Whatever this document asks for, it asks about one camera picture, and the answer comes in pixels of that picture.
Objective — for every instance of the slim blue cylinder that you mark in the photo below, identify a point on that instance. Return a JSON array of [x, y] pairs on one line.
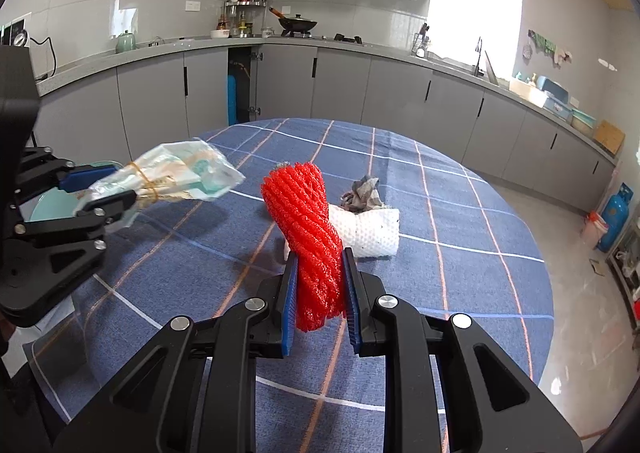
[[233, 100]]

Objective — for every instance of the black gas stove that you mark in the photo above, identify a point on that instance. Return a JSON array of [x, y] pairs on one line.
[[345, 38]]

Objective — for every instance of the cardboard scrap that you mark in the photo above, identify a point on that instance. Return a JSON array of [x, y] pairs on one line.
[[597, 267]]

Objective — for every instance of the blue plaid tablecloth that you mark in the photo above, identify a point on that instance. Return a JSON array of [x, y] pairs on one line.
[[440, 283]]

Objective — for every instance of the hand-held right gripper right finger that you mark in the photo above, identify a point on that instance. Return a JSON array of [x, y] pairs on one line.
[[353, 305]]

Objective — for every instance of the grey kitchen counter cabinets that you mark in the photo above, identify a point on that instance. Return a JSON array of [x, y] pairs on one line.
[[390, 88]]

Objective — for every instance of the green basin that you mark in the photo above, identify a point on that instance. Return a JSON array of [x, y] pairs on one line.
[[584, 120]]

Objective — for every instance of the white wall socket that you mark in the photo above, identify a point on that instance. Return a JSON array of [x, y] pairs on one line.
[[192, 6]]

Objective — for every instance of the teal chair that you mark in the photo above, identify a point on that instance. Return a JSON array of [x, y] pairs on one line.
[[45, 205]]

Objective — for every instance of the grey black foam net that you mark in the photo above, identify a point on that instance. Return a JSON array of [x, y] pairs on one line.
[[362, 195]]

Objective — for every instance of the glass jar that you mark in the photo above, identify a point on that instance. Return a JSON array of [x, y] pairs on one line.
[[267, 32]]

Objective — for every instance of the metal storage shelf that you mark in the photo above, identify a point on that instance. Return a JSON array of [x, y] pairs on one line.
[[627, 278]]

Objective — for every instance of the red foam fruit net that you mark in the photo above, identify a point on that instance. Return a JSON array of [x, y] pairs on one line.
[[312, 243]]

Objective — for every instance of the white foam fruit net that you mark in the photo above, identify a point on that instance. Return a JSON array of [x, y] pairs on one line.
[[372, 233]]

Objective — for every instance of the brown cardboard piece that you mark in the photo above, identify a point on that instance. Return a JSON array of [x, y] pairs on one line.
[[609, 138]]

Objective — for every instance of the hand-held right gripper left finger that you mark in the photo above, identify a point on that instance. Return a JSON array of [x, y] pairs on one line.
[[289, 305]]

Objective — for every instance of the metal spice rack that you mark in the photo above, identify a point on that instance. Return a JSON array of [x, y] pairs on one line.
[[245, 8]]

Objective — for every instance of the white bowl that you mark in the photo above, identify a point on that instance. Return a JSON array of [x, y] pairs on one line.
[[220, 34]]

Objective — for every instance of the hanging kitchen cloths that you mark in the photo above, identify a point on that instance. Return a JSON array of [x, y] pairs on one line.
[[547, 45]]

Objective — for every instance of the sink faucet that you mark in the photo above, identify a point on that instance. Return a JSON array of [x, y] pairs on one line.
[[479, 58]]

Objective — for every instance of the leaning cutting board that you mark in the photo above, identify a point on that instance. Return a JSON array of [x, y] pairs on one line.
[[492, 70]]

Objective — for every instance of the metal utensil rack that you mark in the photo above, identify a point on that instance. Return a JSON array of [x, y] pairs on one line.
[[421, 45]]

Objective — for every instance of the white bucket red rim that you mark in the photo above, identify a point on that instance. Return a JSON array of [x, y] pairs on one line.
[[593, 230]]

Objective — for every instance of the window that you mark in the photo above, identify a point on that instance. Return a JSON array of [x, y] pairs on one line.
[[475, 13]]

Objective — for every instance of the white wall switch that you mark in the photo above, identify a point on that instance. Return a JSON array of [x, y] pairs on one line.
[[607, 64]]

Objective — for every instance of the blue storage box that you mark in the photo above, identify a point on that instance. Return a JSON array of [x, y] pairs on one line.
[[557, 95]]

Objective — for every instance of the black appliance with dials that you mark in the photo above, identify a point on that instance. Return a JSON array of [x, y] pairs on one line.
[[15, 33]]

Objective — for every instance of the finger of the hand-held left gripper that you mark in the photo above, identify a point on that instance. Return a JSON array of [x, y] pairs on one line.
[[87, 178], [75, 233]]

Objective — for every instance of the green teapot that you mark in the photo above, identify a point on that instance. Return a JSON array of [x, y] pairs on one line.
[[126, 43]]

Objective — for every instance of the red container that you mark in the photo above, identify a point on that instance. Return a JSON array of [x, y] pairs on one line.
[[636, 315]]

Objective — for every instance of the black wok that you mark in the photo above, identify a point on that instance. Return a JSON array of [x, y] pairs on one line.
[[299, 24]]

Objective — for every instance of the blue gas cylinder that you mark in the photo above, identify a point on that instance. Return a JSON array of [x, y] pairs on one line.
[[615, 218]]

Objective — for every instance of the clear plastic bag green print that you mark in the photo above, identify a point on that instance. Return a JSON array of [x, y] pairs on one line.
[[175, 173]]

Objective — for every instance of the white basin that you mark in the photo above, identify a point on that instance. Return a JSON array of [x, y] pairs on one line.
[[527, 92]]

